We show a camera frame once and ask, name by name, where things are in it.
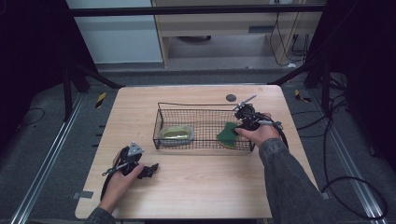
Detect yellow green sponge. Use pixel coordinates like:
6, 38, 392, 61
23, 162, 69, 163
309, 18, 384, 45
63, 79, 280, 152
216, 121, 240, 149

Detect black wire basket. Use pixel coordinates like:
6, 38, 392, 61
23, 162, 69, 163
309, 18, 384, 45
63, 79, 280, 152
152, 102, 259, 153

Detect looped black floor cable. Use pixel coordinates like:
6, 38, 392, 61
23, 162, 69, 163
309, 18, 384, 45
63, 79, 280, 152
319, 92, 389, 220

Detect dark curtain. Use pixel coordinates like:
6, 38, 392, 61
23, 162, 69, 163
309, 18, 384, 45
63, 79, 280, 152
306, 0, 396, 174
0, 0, 99, 152

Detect clear green soap dish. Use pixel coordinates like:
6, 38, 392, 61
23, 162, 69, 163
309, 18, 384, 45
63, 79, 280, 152
158, 124, 196, 147

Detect thin black floor cable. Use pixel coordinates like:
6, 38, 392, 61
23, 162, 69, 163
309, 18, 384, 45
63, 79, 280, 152
18, 106, 47, 127

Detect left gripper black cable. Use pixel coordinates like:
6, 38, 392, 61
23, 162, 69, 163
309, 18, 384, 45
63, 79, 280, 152
99, 161, 131, 202

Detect person's right hand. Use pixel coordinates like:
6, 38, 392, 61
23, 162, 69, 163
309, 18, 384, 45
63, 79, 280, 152
233, 112, 281, 149

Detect short black floor cable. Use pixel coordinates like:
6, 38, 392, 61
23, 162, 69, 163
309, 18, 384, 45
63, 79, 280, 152
294, 114, 327, 132

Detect light wooden desk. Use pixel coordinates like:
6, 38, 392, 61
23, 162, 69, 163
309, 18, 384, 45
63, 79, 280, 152
150, 0, 327, 68

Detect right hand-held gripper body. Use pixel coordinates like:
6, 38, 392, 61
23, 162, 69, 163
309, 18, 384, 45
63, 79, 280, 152
232, 94, 265, 132

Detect metal floor rail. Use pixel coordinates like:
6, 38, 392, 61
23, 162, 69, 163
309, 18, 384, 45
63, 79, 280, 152
8, 92, 87, 224
309, 91, 389, 224

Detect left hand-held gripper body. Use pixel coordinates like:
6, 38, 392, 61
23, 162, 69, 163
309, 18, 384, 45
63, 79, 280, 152
116, 141, 146, 177

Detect black horizontal frame bar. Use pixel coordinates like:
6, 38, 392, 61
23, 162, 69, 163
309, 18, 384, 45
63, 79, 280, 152
68, 4, 327, 18

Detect white cabinet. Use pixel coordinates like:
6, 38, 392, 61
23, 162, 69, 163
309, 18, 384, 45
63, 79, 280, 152
65, 0, 164, 65

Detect person's left hand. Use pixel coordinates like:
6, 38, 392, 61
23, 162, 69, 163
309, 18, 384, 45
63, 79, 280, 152
98, 163, 146, 215

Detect black stand leg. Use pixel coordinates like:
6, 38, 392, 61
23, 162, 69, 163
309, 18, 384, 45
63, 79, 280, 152
61, 60, 125, 123
268, 57, 332, 115

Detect black yellow striped tape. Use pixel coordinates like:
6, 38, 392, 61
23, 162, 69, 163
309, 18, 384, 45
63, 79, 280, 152
94, 91, 107, 109
294, 89, 312, 104

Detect hanging black desk cables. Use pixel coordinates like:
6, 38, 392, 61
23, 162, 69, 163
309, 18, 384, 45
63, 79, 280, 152
268, 11, 311, 67

